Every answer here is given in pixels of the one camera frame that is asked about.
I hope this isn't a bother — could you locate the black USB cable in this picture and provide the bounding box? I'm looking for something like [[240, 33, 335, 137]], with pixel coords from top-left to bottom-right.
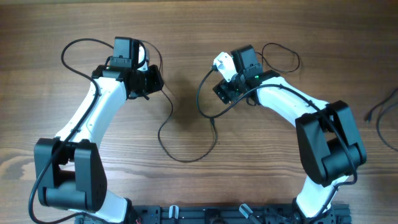
[[139, 39, 218, 164], [363, 87, 398, 153]]

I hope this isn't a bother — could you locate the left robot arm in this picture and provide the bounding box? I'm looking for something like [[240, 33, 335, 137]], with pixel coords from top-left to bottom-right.
[[28, 37, 164, 223]]

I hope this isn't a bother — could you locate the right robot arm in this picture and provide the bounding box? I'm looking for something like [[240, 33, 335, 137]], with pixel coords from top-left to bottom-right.
[[212, 45, 367, 223]]

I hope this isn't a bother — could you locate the left camera black cable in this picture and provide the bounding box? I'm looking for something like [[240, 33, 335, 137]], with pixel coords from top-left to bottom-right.
[[27, 37, 115, 224]]

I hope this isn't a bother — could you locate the camera black cable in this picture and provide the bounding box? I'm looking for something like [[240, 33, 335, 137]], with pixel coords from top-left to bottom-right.
[[195, 42, 359, 223], [27, 37, 115, 224]]

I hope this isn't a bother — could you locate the right camera black cable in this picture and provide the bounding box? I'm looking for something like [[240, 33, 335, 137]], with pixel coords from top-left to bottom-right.
[[195, 42, 359, 223]]

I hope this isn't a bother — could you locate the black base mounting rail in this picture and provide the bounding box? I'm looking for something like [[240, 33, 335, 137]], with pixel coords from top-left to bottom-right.
[[74, 203, 352, 224]]

